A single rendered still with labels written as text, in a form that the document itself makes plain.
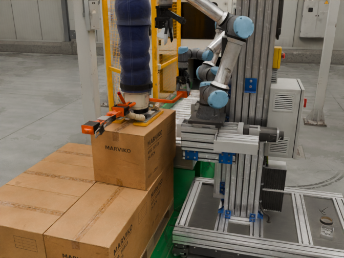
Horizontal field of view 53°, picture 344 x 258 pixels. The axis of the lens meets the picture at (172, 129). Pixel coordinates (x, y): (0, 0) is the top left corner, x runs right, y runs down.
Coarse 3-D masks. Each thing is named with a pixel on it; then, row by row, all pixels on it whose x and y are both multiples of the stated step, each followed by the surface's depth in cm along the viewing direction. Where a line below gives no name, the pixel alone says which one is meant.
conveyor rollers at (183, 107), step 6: (192, 90) 498; (198, 90) 496; (192, 96) 463; (198, 96) 462; (180, 102) 433; (186, 102) 439; (174, 108) 410; (180, 108) 415; (186, 108) 413; (180, 114) 389; (186, 114) 388; (180, 138) 319
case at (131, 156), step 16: (112, 128) 228; (128, 128) 228; (144, 128) 228; (160, 128) 242; (96, 144) 231; (112, 144) 227; (128, 144) 222; (144, 144) 219; (160, 144) 246; (96, 160) 236; (112, 160) 231; (128, 160) 226; (144, 160) 222; (160, 160) 250; (96, 176) 241; (112, 176) 236; (128, 176) 231; (144, 176) 226
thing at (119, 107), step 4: (116, 104) 227; (120, 104) 227; (124, 104) 226; (128, 104) 225; (112, 108) 221; (116, 108) 220; (120, 108) 219; (124, 108) 219; (128, 108) 224; (124, 112) 221; (128, 112) 225
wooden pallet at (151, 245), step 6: (168, 210) 286; (168, 216) 288; (162, 222) 284; (156, 228) 256; (162, 228) 276; (156, 234) 269; (150, 240) 245; (156, 240) 262; (150, 246) 246; (144, 252) 234; (150, 252) 248
